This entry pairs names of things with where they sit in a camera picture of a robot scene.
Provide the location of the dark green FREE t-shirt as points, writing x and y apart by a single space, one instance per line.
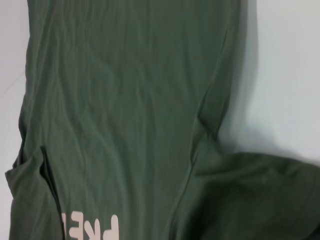
137 112

